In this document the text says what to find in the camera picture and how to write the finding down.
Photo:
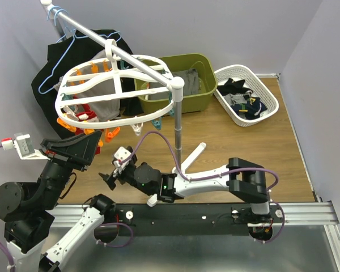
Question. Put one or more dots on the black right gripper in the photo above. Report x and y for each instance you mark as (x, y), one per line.
(110, 180)

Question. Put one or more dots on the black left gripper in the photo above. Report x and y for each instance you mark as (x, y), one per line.
(76, 151)

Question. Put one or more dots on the red sock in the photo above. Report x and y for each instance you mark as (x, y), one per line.
(86, 117)
(82, 109)

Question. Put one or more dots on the black white striped sock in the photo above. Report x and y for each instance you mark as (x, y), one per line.
(224, 92)

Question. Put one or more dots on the navy yellow patterned sock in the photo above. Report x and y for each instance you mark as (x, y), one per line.
(258, 105)

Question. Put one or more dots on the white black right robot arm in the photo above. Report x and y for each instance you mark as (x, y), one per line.
(243, 179)

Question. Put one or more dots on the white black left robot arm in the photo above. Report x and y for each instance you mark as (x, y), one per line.
(25, 206)

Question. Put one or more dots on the white round clip hanger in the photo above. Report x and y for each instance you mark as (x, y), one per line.
(116, 64)

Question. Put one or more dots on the orange clothes clip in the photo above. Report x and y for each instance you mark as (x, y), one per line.
(79, 73)
(70, 128)
(110, 134)

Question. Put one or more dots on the grey hanging cloth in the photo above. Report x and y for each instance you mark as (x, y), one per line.
(105, 110)

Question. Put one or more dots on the white clothes clip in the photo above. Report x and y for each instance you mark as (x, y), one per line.
(137, 128)

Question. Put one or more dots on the silver white clothes rack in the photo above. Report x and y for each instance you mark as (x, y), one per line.
(181, 166)

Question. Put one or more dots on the teal clothes clip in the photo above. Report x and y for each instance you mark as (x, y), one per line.
(157, 123)

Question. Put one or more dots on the black hanging garment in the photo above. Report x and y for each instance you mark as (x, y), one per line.
(131, 107)

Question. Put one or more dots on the grey cloth in bin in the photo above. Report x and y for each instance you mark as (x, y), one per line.
(192, 84)

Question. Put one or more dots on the olive green plastic bin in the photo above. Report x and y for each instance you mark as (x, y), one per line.
(200, 83)

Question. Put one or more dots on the white perforated plastic basket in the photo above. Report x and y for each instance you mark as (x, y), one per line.
(252, 82)

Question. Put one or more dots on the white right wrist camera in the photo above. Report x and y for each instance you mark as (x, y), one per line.
(121, 159)

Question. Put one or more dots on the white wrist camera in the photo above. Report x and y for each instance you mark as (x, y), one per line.
(121, 159)
(22, 143)

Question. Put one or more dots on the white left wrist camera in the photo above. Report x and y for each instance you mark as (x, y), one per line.
(22, 143)

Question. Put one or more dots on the light blue wire hanger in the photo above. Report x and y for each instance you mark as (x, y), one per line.
(63, 56)

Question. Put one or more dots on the aluminium frame rail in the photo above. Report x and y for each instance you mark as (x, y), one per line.
(307, 239)

